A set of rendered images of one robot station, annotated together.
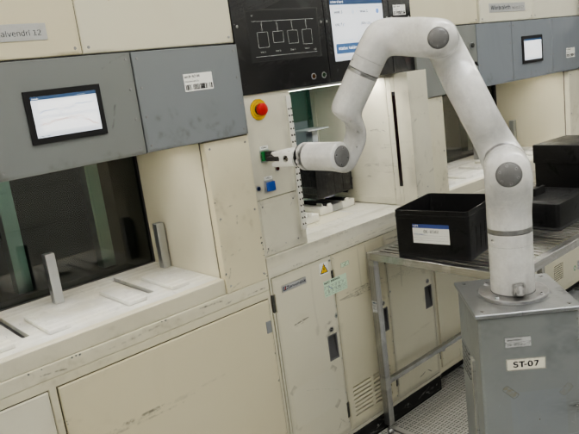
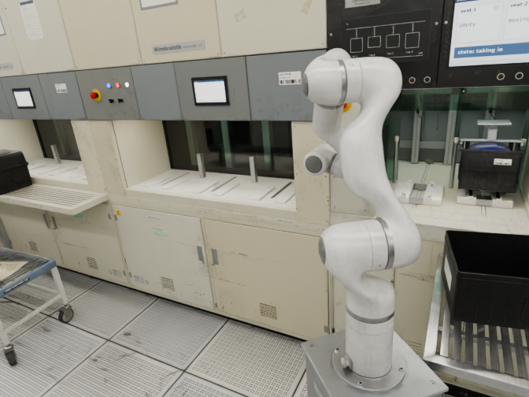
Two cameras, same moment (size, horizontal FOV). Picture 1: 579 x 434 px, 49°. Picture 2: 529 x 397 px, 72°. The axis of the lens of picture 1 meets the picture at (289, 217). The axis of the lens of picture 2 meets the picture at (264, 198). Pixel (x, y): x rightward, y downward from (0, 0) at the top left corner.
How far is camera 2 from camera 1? 1.72 m
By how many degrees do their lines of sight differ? 67
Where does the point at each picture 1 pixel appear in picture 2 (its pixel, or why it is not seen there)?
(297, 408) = (340, 316)
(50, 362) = (202, 206)
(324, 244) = not seen: hidden behind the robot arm
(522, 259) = (352, 339)
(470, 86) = (342, 143)
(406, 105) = not seen: outside the picture
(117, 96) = (236, 84)
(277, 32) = (374, 37)
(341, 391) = not seen: hidden behind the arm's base
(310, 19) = (420, 22)
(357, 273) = (427, 263)
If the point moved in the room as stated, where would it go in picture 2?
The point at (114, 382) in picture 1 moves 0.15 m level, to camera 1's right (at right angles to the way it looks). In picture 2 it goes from (226, 231) to (234, 242)
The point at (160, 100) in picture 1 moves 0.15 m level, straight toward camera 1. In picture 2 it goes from (261, 88) to (231, 93)
